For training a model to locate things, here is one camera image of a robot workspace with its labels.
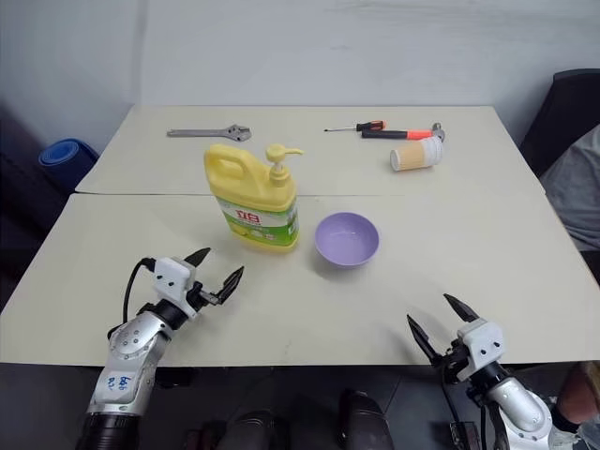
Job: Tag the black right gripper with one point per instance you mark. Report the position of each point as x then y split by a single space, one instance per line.
454 363

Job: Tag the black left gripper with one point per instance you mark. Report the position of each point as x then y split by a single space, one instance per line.
202 295

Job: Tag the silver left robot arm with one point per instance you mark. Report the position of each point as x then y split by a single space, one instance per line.
129 349

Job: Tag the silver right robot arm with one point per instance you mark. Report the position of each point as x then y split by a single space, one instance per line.
518 405

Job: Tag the yellow dish soap pump bottle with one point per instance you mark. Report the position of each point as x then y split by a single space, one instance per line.
255 201

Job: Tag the purple plastic bowl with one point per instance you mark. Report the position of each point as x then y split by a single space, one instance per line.
347 241

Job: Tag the dark rounded shape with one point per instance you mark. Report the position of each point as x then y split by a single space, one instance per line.
365 422

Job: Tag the grey adjustable wrench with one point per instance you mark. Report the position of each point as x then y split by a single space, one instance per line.
211 133

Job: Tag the skin-toned person limb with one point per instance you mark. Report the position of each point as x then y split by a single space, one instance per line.
579 391

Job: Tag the brown white paper cup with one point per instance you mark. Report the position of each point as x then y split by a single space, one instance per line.
415 157

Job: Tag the blue rolled foam mat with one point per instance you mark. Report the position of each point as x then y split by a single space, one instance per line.
65 154

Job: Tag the person in grey clothing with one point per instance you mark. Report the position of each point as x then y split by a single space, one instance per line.
576 187

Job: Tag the dark upholstered seat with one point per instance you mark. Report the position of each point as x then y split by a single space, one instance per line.
23 201

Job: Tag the black chair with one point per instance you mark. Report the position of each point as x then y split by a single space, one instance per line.
560 117

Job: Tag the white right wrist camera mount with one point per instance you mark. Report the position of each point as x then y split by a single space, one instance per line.
483 340

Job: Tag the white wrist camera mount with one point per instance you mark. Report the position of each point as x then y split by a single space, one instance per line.
483 340
172 276

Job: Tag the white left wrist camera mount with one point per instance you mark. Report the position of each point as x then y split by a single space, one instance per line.
172 276

